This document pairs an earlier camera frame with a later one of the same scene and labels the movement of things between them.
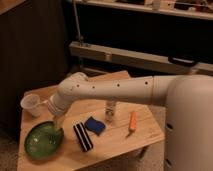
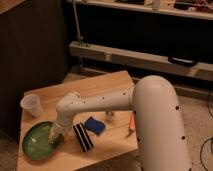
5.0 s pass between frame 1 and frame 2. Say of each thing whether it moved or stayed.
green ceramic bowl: stayed
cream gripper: moved
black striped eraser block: stayed
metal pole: stayed
